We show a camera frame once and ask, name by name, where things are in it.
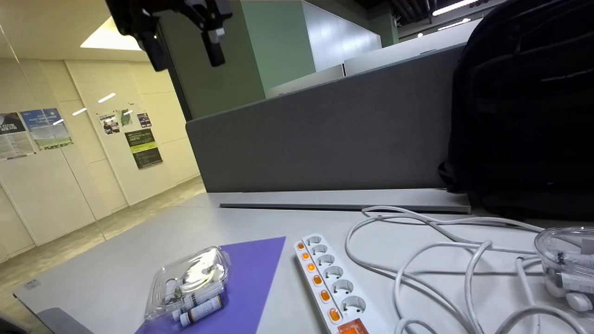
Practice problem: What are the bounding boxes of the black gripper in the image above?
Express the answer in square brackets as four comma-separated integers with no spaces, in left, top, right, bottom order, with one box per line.
[104,0,234,73]

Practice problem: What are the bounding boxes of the white power strip orange switches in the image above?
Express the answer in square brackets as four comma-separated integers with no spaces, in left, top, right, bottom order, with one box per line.
[294,231,397,334]

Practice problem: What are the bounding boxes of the square ceiling light panel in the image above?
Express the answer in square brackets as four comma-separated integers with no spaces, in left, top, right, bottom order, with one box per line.
[78,14,143,53]

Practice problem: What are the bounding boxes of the green pillar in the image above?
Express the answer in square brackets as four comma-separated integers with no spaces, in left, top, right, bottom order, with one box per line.
[156,0,320,122]

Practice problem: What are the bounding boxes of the grey desk partition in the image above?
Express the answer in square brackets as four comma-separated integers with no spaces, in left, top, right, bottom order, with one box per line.
[184,44,474,194]

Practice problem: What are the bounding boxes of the clear bag of white adapters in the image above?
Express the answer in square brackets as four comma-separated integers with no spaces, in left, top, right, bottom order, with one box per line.
[143,244,232,326]

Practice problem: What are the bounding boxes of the black backpack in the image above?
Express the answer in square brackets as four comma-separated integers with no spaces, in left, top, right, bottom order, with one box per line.
[436,0,594,222]

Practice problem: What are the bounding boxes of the clear bag with white chargers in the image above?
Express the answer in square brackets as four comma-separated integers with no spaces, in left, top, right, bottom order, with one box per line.
[533,224,594,315]

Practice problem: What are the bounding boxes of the dark green wall poster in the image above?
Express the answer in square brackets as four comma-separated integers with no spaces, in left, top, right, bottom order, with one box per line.
[123,125,165,170]

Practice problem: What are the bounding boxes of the blue wall poster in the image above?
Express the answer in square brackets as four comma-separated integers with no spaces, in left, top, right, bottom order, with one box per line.
[19,105,76,151]

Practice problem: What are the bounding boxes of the grey wall poster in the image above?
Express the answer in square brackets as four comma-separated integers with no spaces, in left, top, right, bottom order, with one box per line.
[0,111,37,162]

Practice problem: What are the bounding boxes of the white power strip cable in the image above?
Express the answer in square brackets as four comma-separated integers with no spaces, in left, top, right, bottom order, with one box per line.
[344,203,594,334]

